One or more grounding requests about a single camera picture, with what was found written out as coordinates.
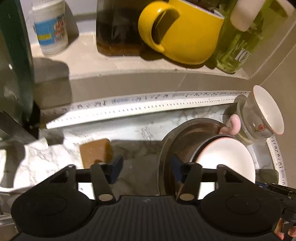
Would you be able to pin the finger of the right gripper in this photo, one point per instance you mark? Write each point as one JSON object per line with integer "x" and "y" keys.
{"x": 284, "y": 194}

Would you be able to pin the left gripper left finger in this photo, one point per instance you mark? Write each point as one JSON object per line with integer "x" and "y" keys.
{"x": 104, "y": 175}

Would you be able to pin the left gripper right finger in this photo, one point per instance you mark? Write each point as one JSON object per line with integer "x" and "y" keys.
{"x": 189, "y": 175}

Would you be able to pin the large stainless steel bowl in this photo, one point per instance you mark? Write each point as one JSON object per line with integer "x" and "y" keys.
{"x": 184, "y": 141}

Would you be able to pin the white ceramic floral bowl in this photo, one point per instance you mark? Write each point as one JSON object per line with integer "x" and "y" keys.
{"x": 229, "y": 152}

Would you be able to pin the pink child's steel bowl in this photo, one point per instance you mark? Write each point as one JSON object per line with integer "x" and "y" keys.
{"x": 219, "y": 132}

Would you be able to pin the clear plastic lidded container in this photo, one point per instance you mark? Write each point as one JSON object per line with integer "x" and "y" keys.
{"x": 233, "y": 115}

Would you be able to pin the white music-note edge strip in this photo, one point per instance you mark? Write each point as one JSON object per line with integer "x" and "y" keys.
{"x": 135, "y": 125}

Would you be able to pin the white floral bowl on container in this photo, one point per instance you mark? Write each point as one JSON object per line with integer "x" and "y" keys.
{"x": 262, "y": 115}

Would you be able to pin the yellow ceramic mug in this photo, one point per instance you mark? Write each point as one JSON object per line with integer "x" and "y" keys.
{"x": 180, "y": 30}

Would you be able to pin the dark glass jar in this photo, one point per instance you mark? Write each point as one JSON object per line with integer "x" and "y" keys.
{"x": 117, "y": 27}

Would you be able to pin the white plastic labelled jar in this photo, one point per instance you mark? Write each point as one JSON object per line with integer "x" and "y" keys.
{"x": 50, "y": 25}

